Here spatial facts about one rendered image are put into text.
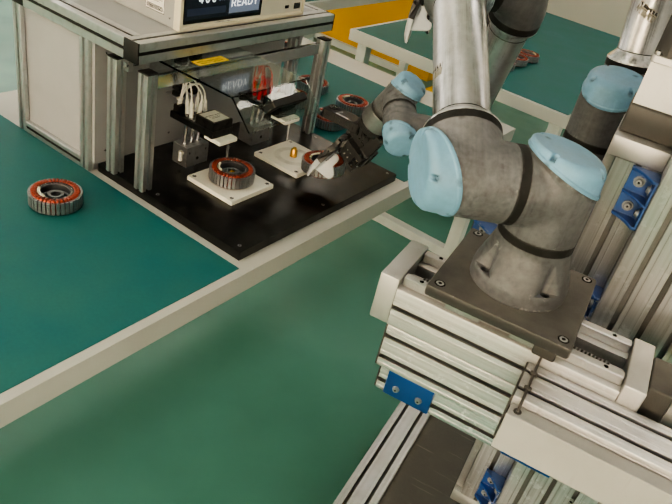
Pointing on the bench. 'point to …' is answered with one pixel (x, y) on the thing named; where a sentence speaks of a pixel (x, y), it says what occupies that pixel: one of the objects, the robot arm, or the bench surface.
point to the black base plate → (240, 224)
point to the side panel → (54, 84)
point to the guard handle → (285, 102)
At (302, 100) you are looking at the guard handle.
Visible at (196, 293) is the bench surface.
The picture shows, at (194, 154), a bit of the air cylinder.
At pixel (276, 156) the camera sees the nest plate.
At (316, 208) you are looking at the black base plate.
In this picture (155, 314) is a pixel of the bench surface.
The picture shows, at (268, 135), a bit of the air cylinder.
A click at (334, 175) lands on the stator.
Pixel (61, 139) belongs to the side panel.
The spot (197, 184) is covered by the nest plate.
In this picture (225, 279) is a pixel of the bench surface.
